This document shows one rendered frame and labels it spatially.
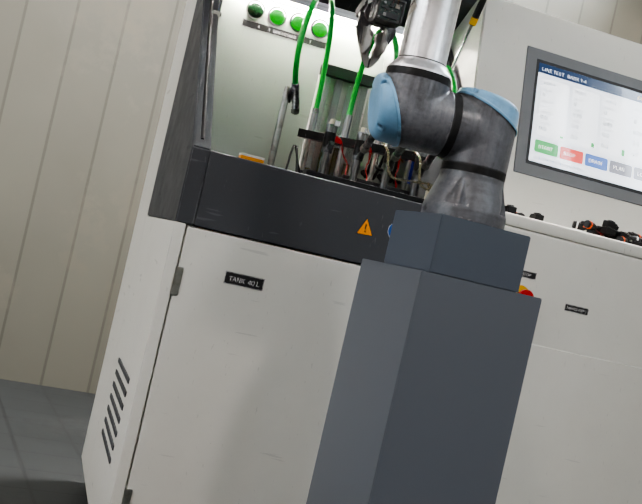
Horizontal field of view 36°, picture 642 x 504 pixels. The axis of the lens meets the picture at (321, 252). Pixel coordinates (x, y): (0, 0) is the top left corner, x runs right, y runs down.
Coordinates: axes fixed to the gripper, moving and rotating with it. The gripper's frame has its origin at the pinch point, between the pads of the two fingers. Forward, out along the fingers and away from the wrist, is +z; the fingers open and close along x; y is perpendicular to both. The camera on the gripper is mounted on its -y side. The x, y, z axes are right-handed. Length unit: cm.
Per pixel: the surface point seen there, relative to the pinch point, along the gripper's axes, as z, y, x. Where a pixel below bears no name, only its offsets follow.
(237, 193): 35.8, 9.1, -23.8
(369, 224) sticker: 35.6, 9.2, 6.0
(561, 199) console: 17, -15, 63
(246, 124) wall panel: 15.1, -44.9, -15.7
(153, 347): 71, 9, -34
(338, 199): 32.0, 9.1, -2.1
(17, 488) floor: 123, -61, -51
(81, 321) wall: 94, -220, -35
